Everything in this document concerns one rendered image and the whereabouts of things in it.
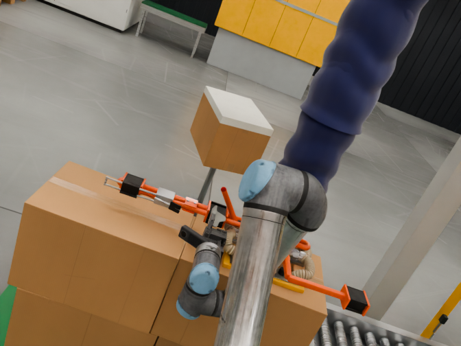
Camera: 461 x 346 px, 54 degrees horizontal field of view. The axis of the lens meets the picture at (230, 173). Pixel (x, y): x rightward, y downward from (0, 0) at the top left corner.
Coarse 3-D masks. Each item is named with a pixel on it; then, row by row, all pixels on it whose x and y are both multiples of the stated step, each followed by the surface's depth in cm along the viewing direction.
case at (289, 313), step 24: (192, 264) 171; (168, 288) 177; (216, 288) 174; (168, 312) 181; (288, 312) 174; (312, 312) 173; (168, 336) 186; (192, 336) 185; (264, 336) 180; (288, 336) 179; (312, 336) 178
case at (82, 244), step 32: (64, 192) 180; (96, 192) 188; (32, 224) 169; (64, 224) 168; (96, 224) 170; (128, 224) 177; (160, 224) 185; (32, 256) 175; (64, 256) 174; (96, 256) 172; (128, 256) 171; (160, 256) 170; (32, 288) 182; (64, 288) 180; (96, 288) 179; (128, 288) 177; (160, 288) 176; (128, 320) 184
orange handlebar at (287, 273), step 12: (120, 180) 177; (144, 192) 176; (156, 192) 180; (180, 204) 178; (192, 204) 179; (228, 216) 184; (300, 240) 187; (288, 264) 167; (288, 276) 162; (312, 288) 162; (324, 288) 162
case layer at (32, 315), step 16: (192, 224) 269; (16, 304) 185; (32, 304) 185; (48, 304) 184; (64, 304) 184; (16, 320) 189; (32, 320) 188; (48, 320) 188; (64, 320) 187; (80, 320) 186; (96, 320) 186; (16, 336) 193; (32, 336) 192; (48, 336) 191; (64, 336) 191; (80, 336) 190; (96, 336) 190; (112, 336) 189; (128, 336) 188; (144, 336) 188
